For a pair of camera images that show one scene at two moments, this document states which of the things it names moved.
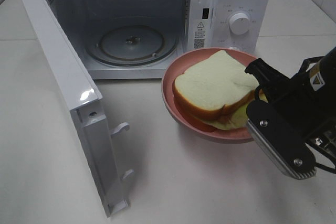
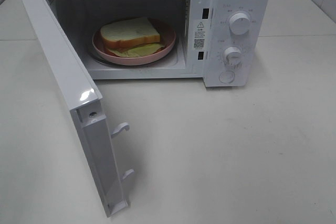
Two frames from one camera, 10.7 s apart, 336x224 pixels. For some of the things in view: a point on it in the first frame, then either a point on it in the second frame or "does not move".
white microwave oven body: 132,26 does not move
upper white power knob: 239,23 does not move
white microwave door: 83,97 does not move
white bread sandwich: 216,89 → 130,38
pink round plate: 242,135 → 166,32
